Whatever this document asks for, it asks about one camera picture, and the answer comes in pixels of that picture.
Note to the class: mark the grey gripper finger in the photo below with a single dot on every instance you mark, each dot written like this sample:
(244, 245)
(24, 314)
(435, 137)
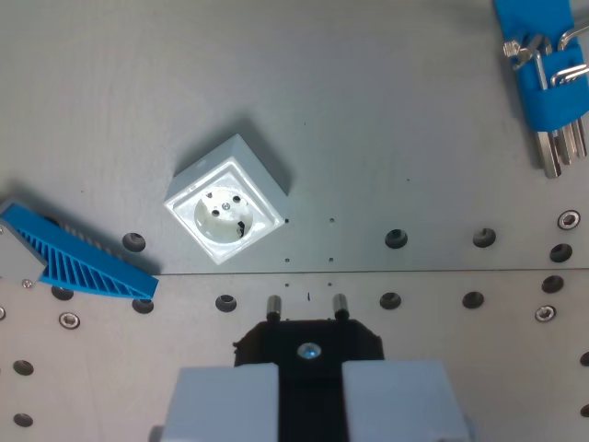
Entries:
(221, 405)
(396, 405)

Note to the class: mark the black two-pin power plug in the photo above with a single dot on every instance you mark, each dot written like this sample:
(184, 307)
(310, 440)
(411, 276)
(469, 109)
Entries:
(310, 336)

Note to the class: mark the blue ribbed wedge part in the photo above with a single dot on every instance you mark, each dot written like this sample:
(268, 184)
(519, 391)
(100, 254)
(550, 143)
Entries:
(87, 267)

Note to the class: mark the large steel hex key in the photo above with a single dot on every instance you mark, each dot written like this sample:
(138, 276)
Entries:
(550, 154)

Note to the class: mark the medium steel hex key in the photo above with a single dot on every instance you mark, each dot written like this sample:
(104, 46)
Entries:
(566, 147)

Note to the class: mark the small steel hex key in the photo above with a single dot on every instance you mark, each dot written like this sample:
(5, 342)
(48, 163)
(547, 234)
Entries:
(580, 138)

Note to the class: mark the blue hex key holder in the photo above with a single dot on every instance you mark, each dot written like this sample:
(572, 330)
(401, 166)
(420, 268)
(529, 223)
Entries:
(550, 103)

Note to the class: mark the white wall socket box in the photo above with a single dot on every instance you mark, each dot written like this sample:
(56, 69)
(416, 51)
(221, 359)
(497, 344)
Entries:
(225, 216)

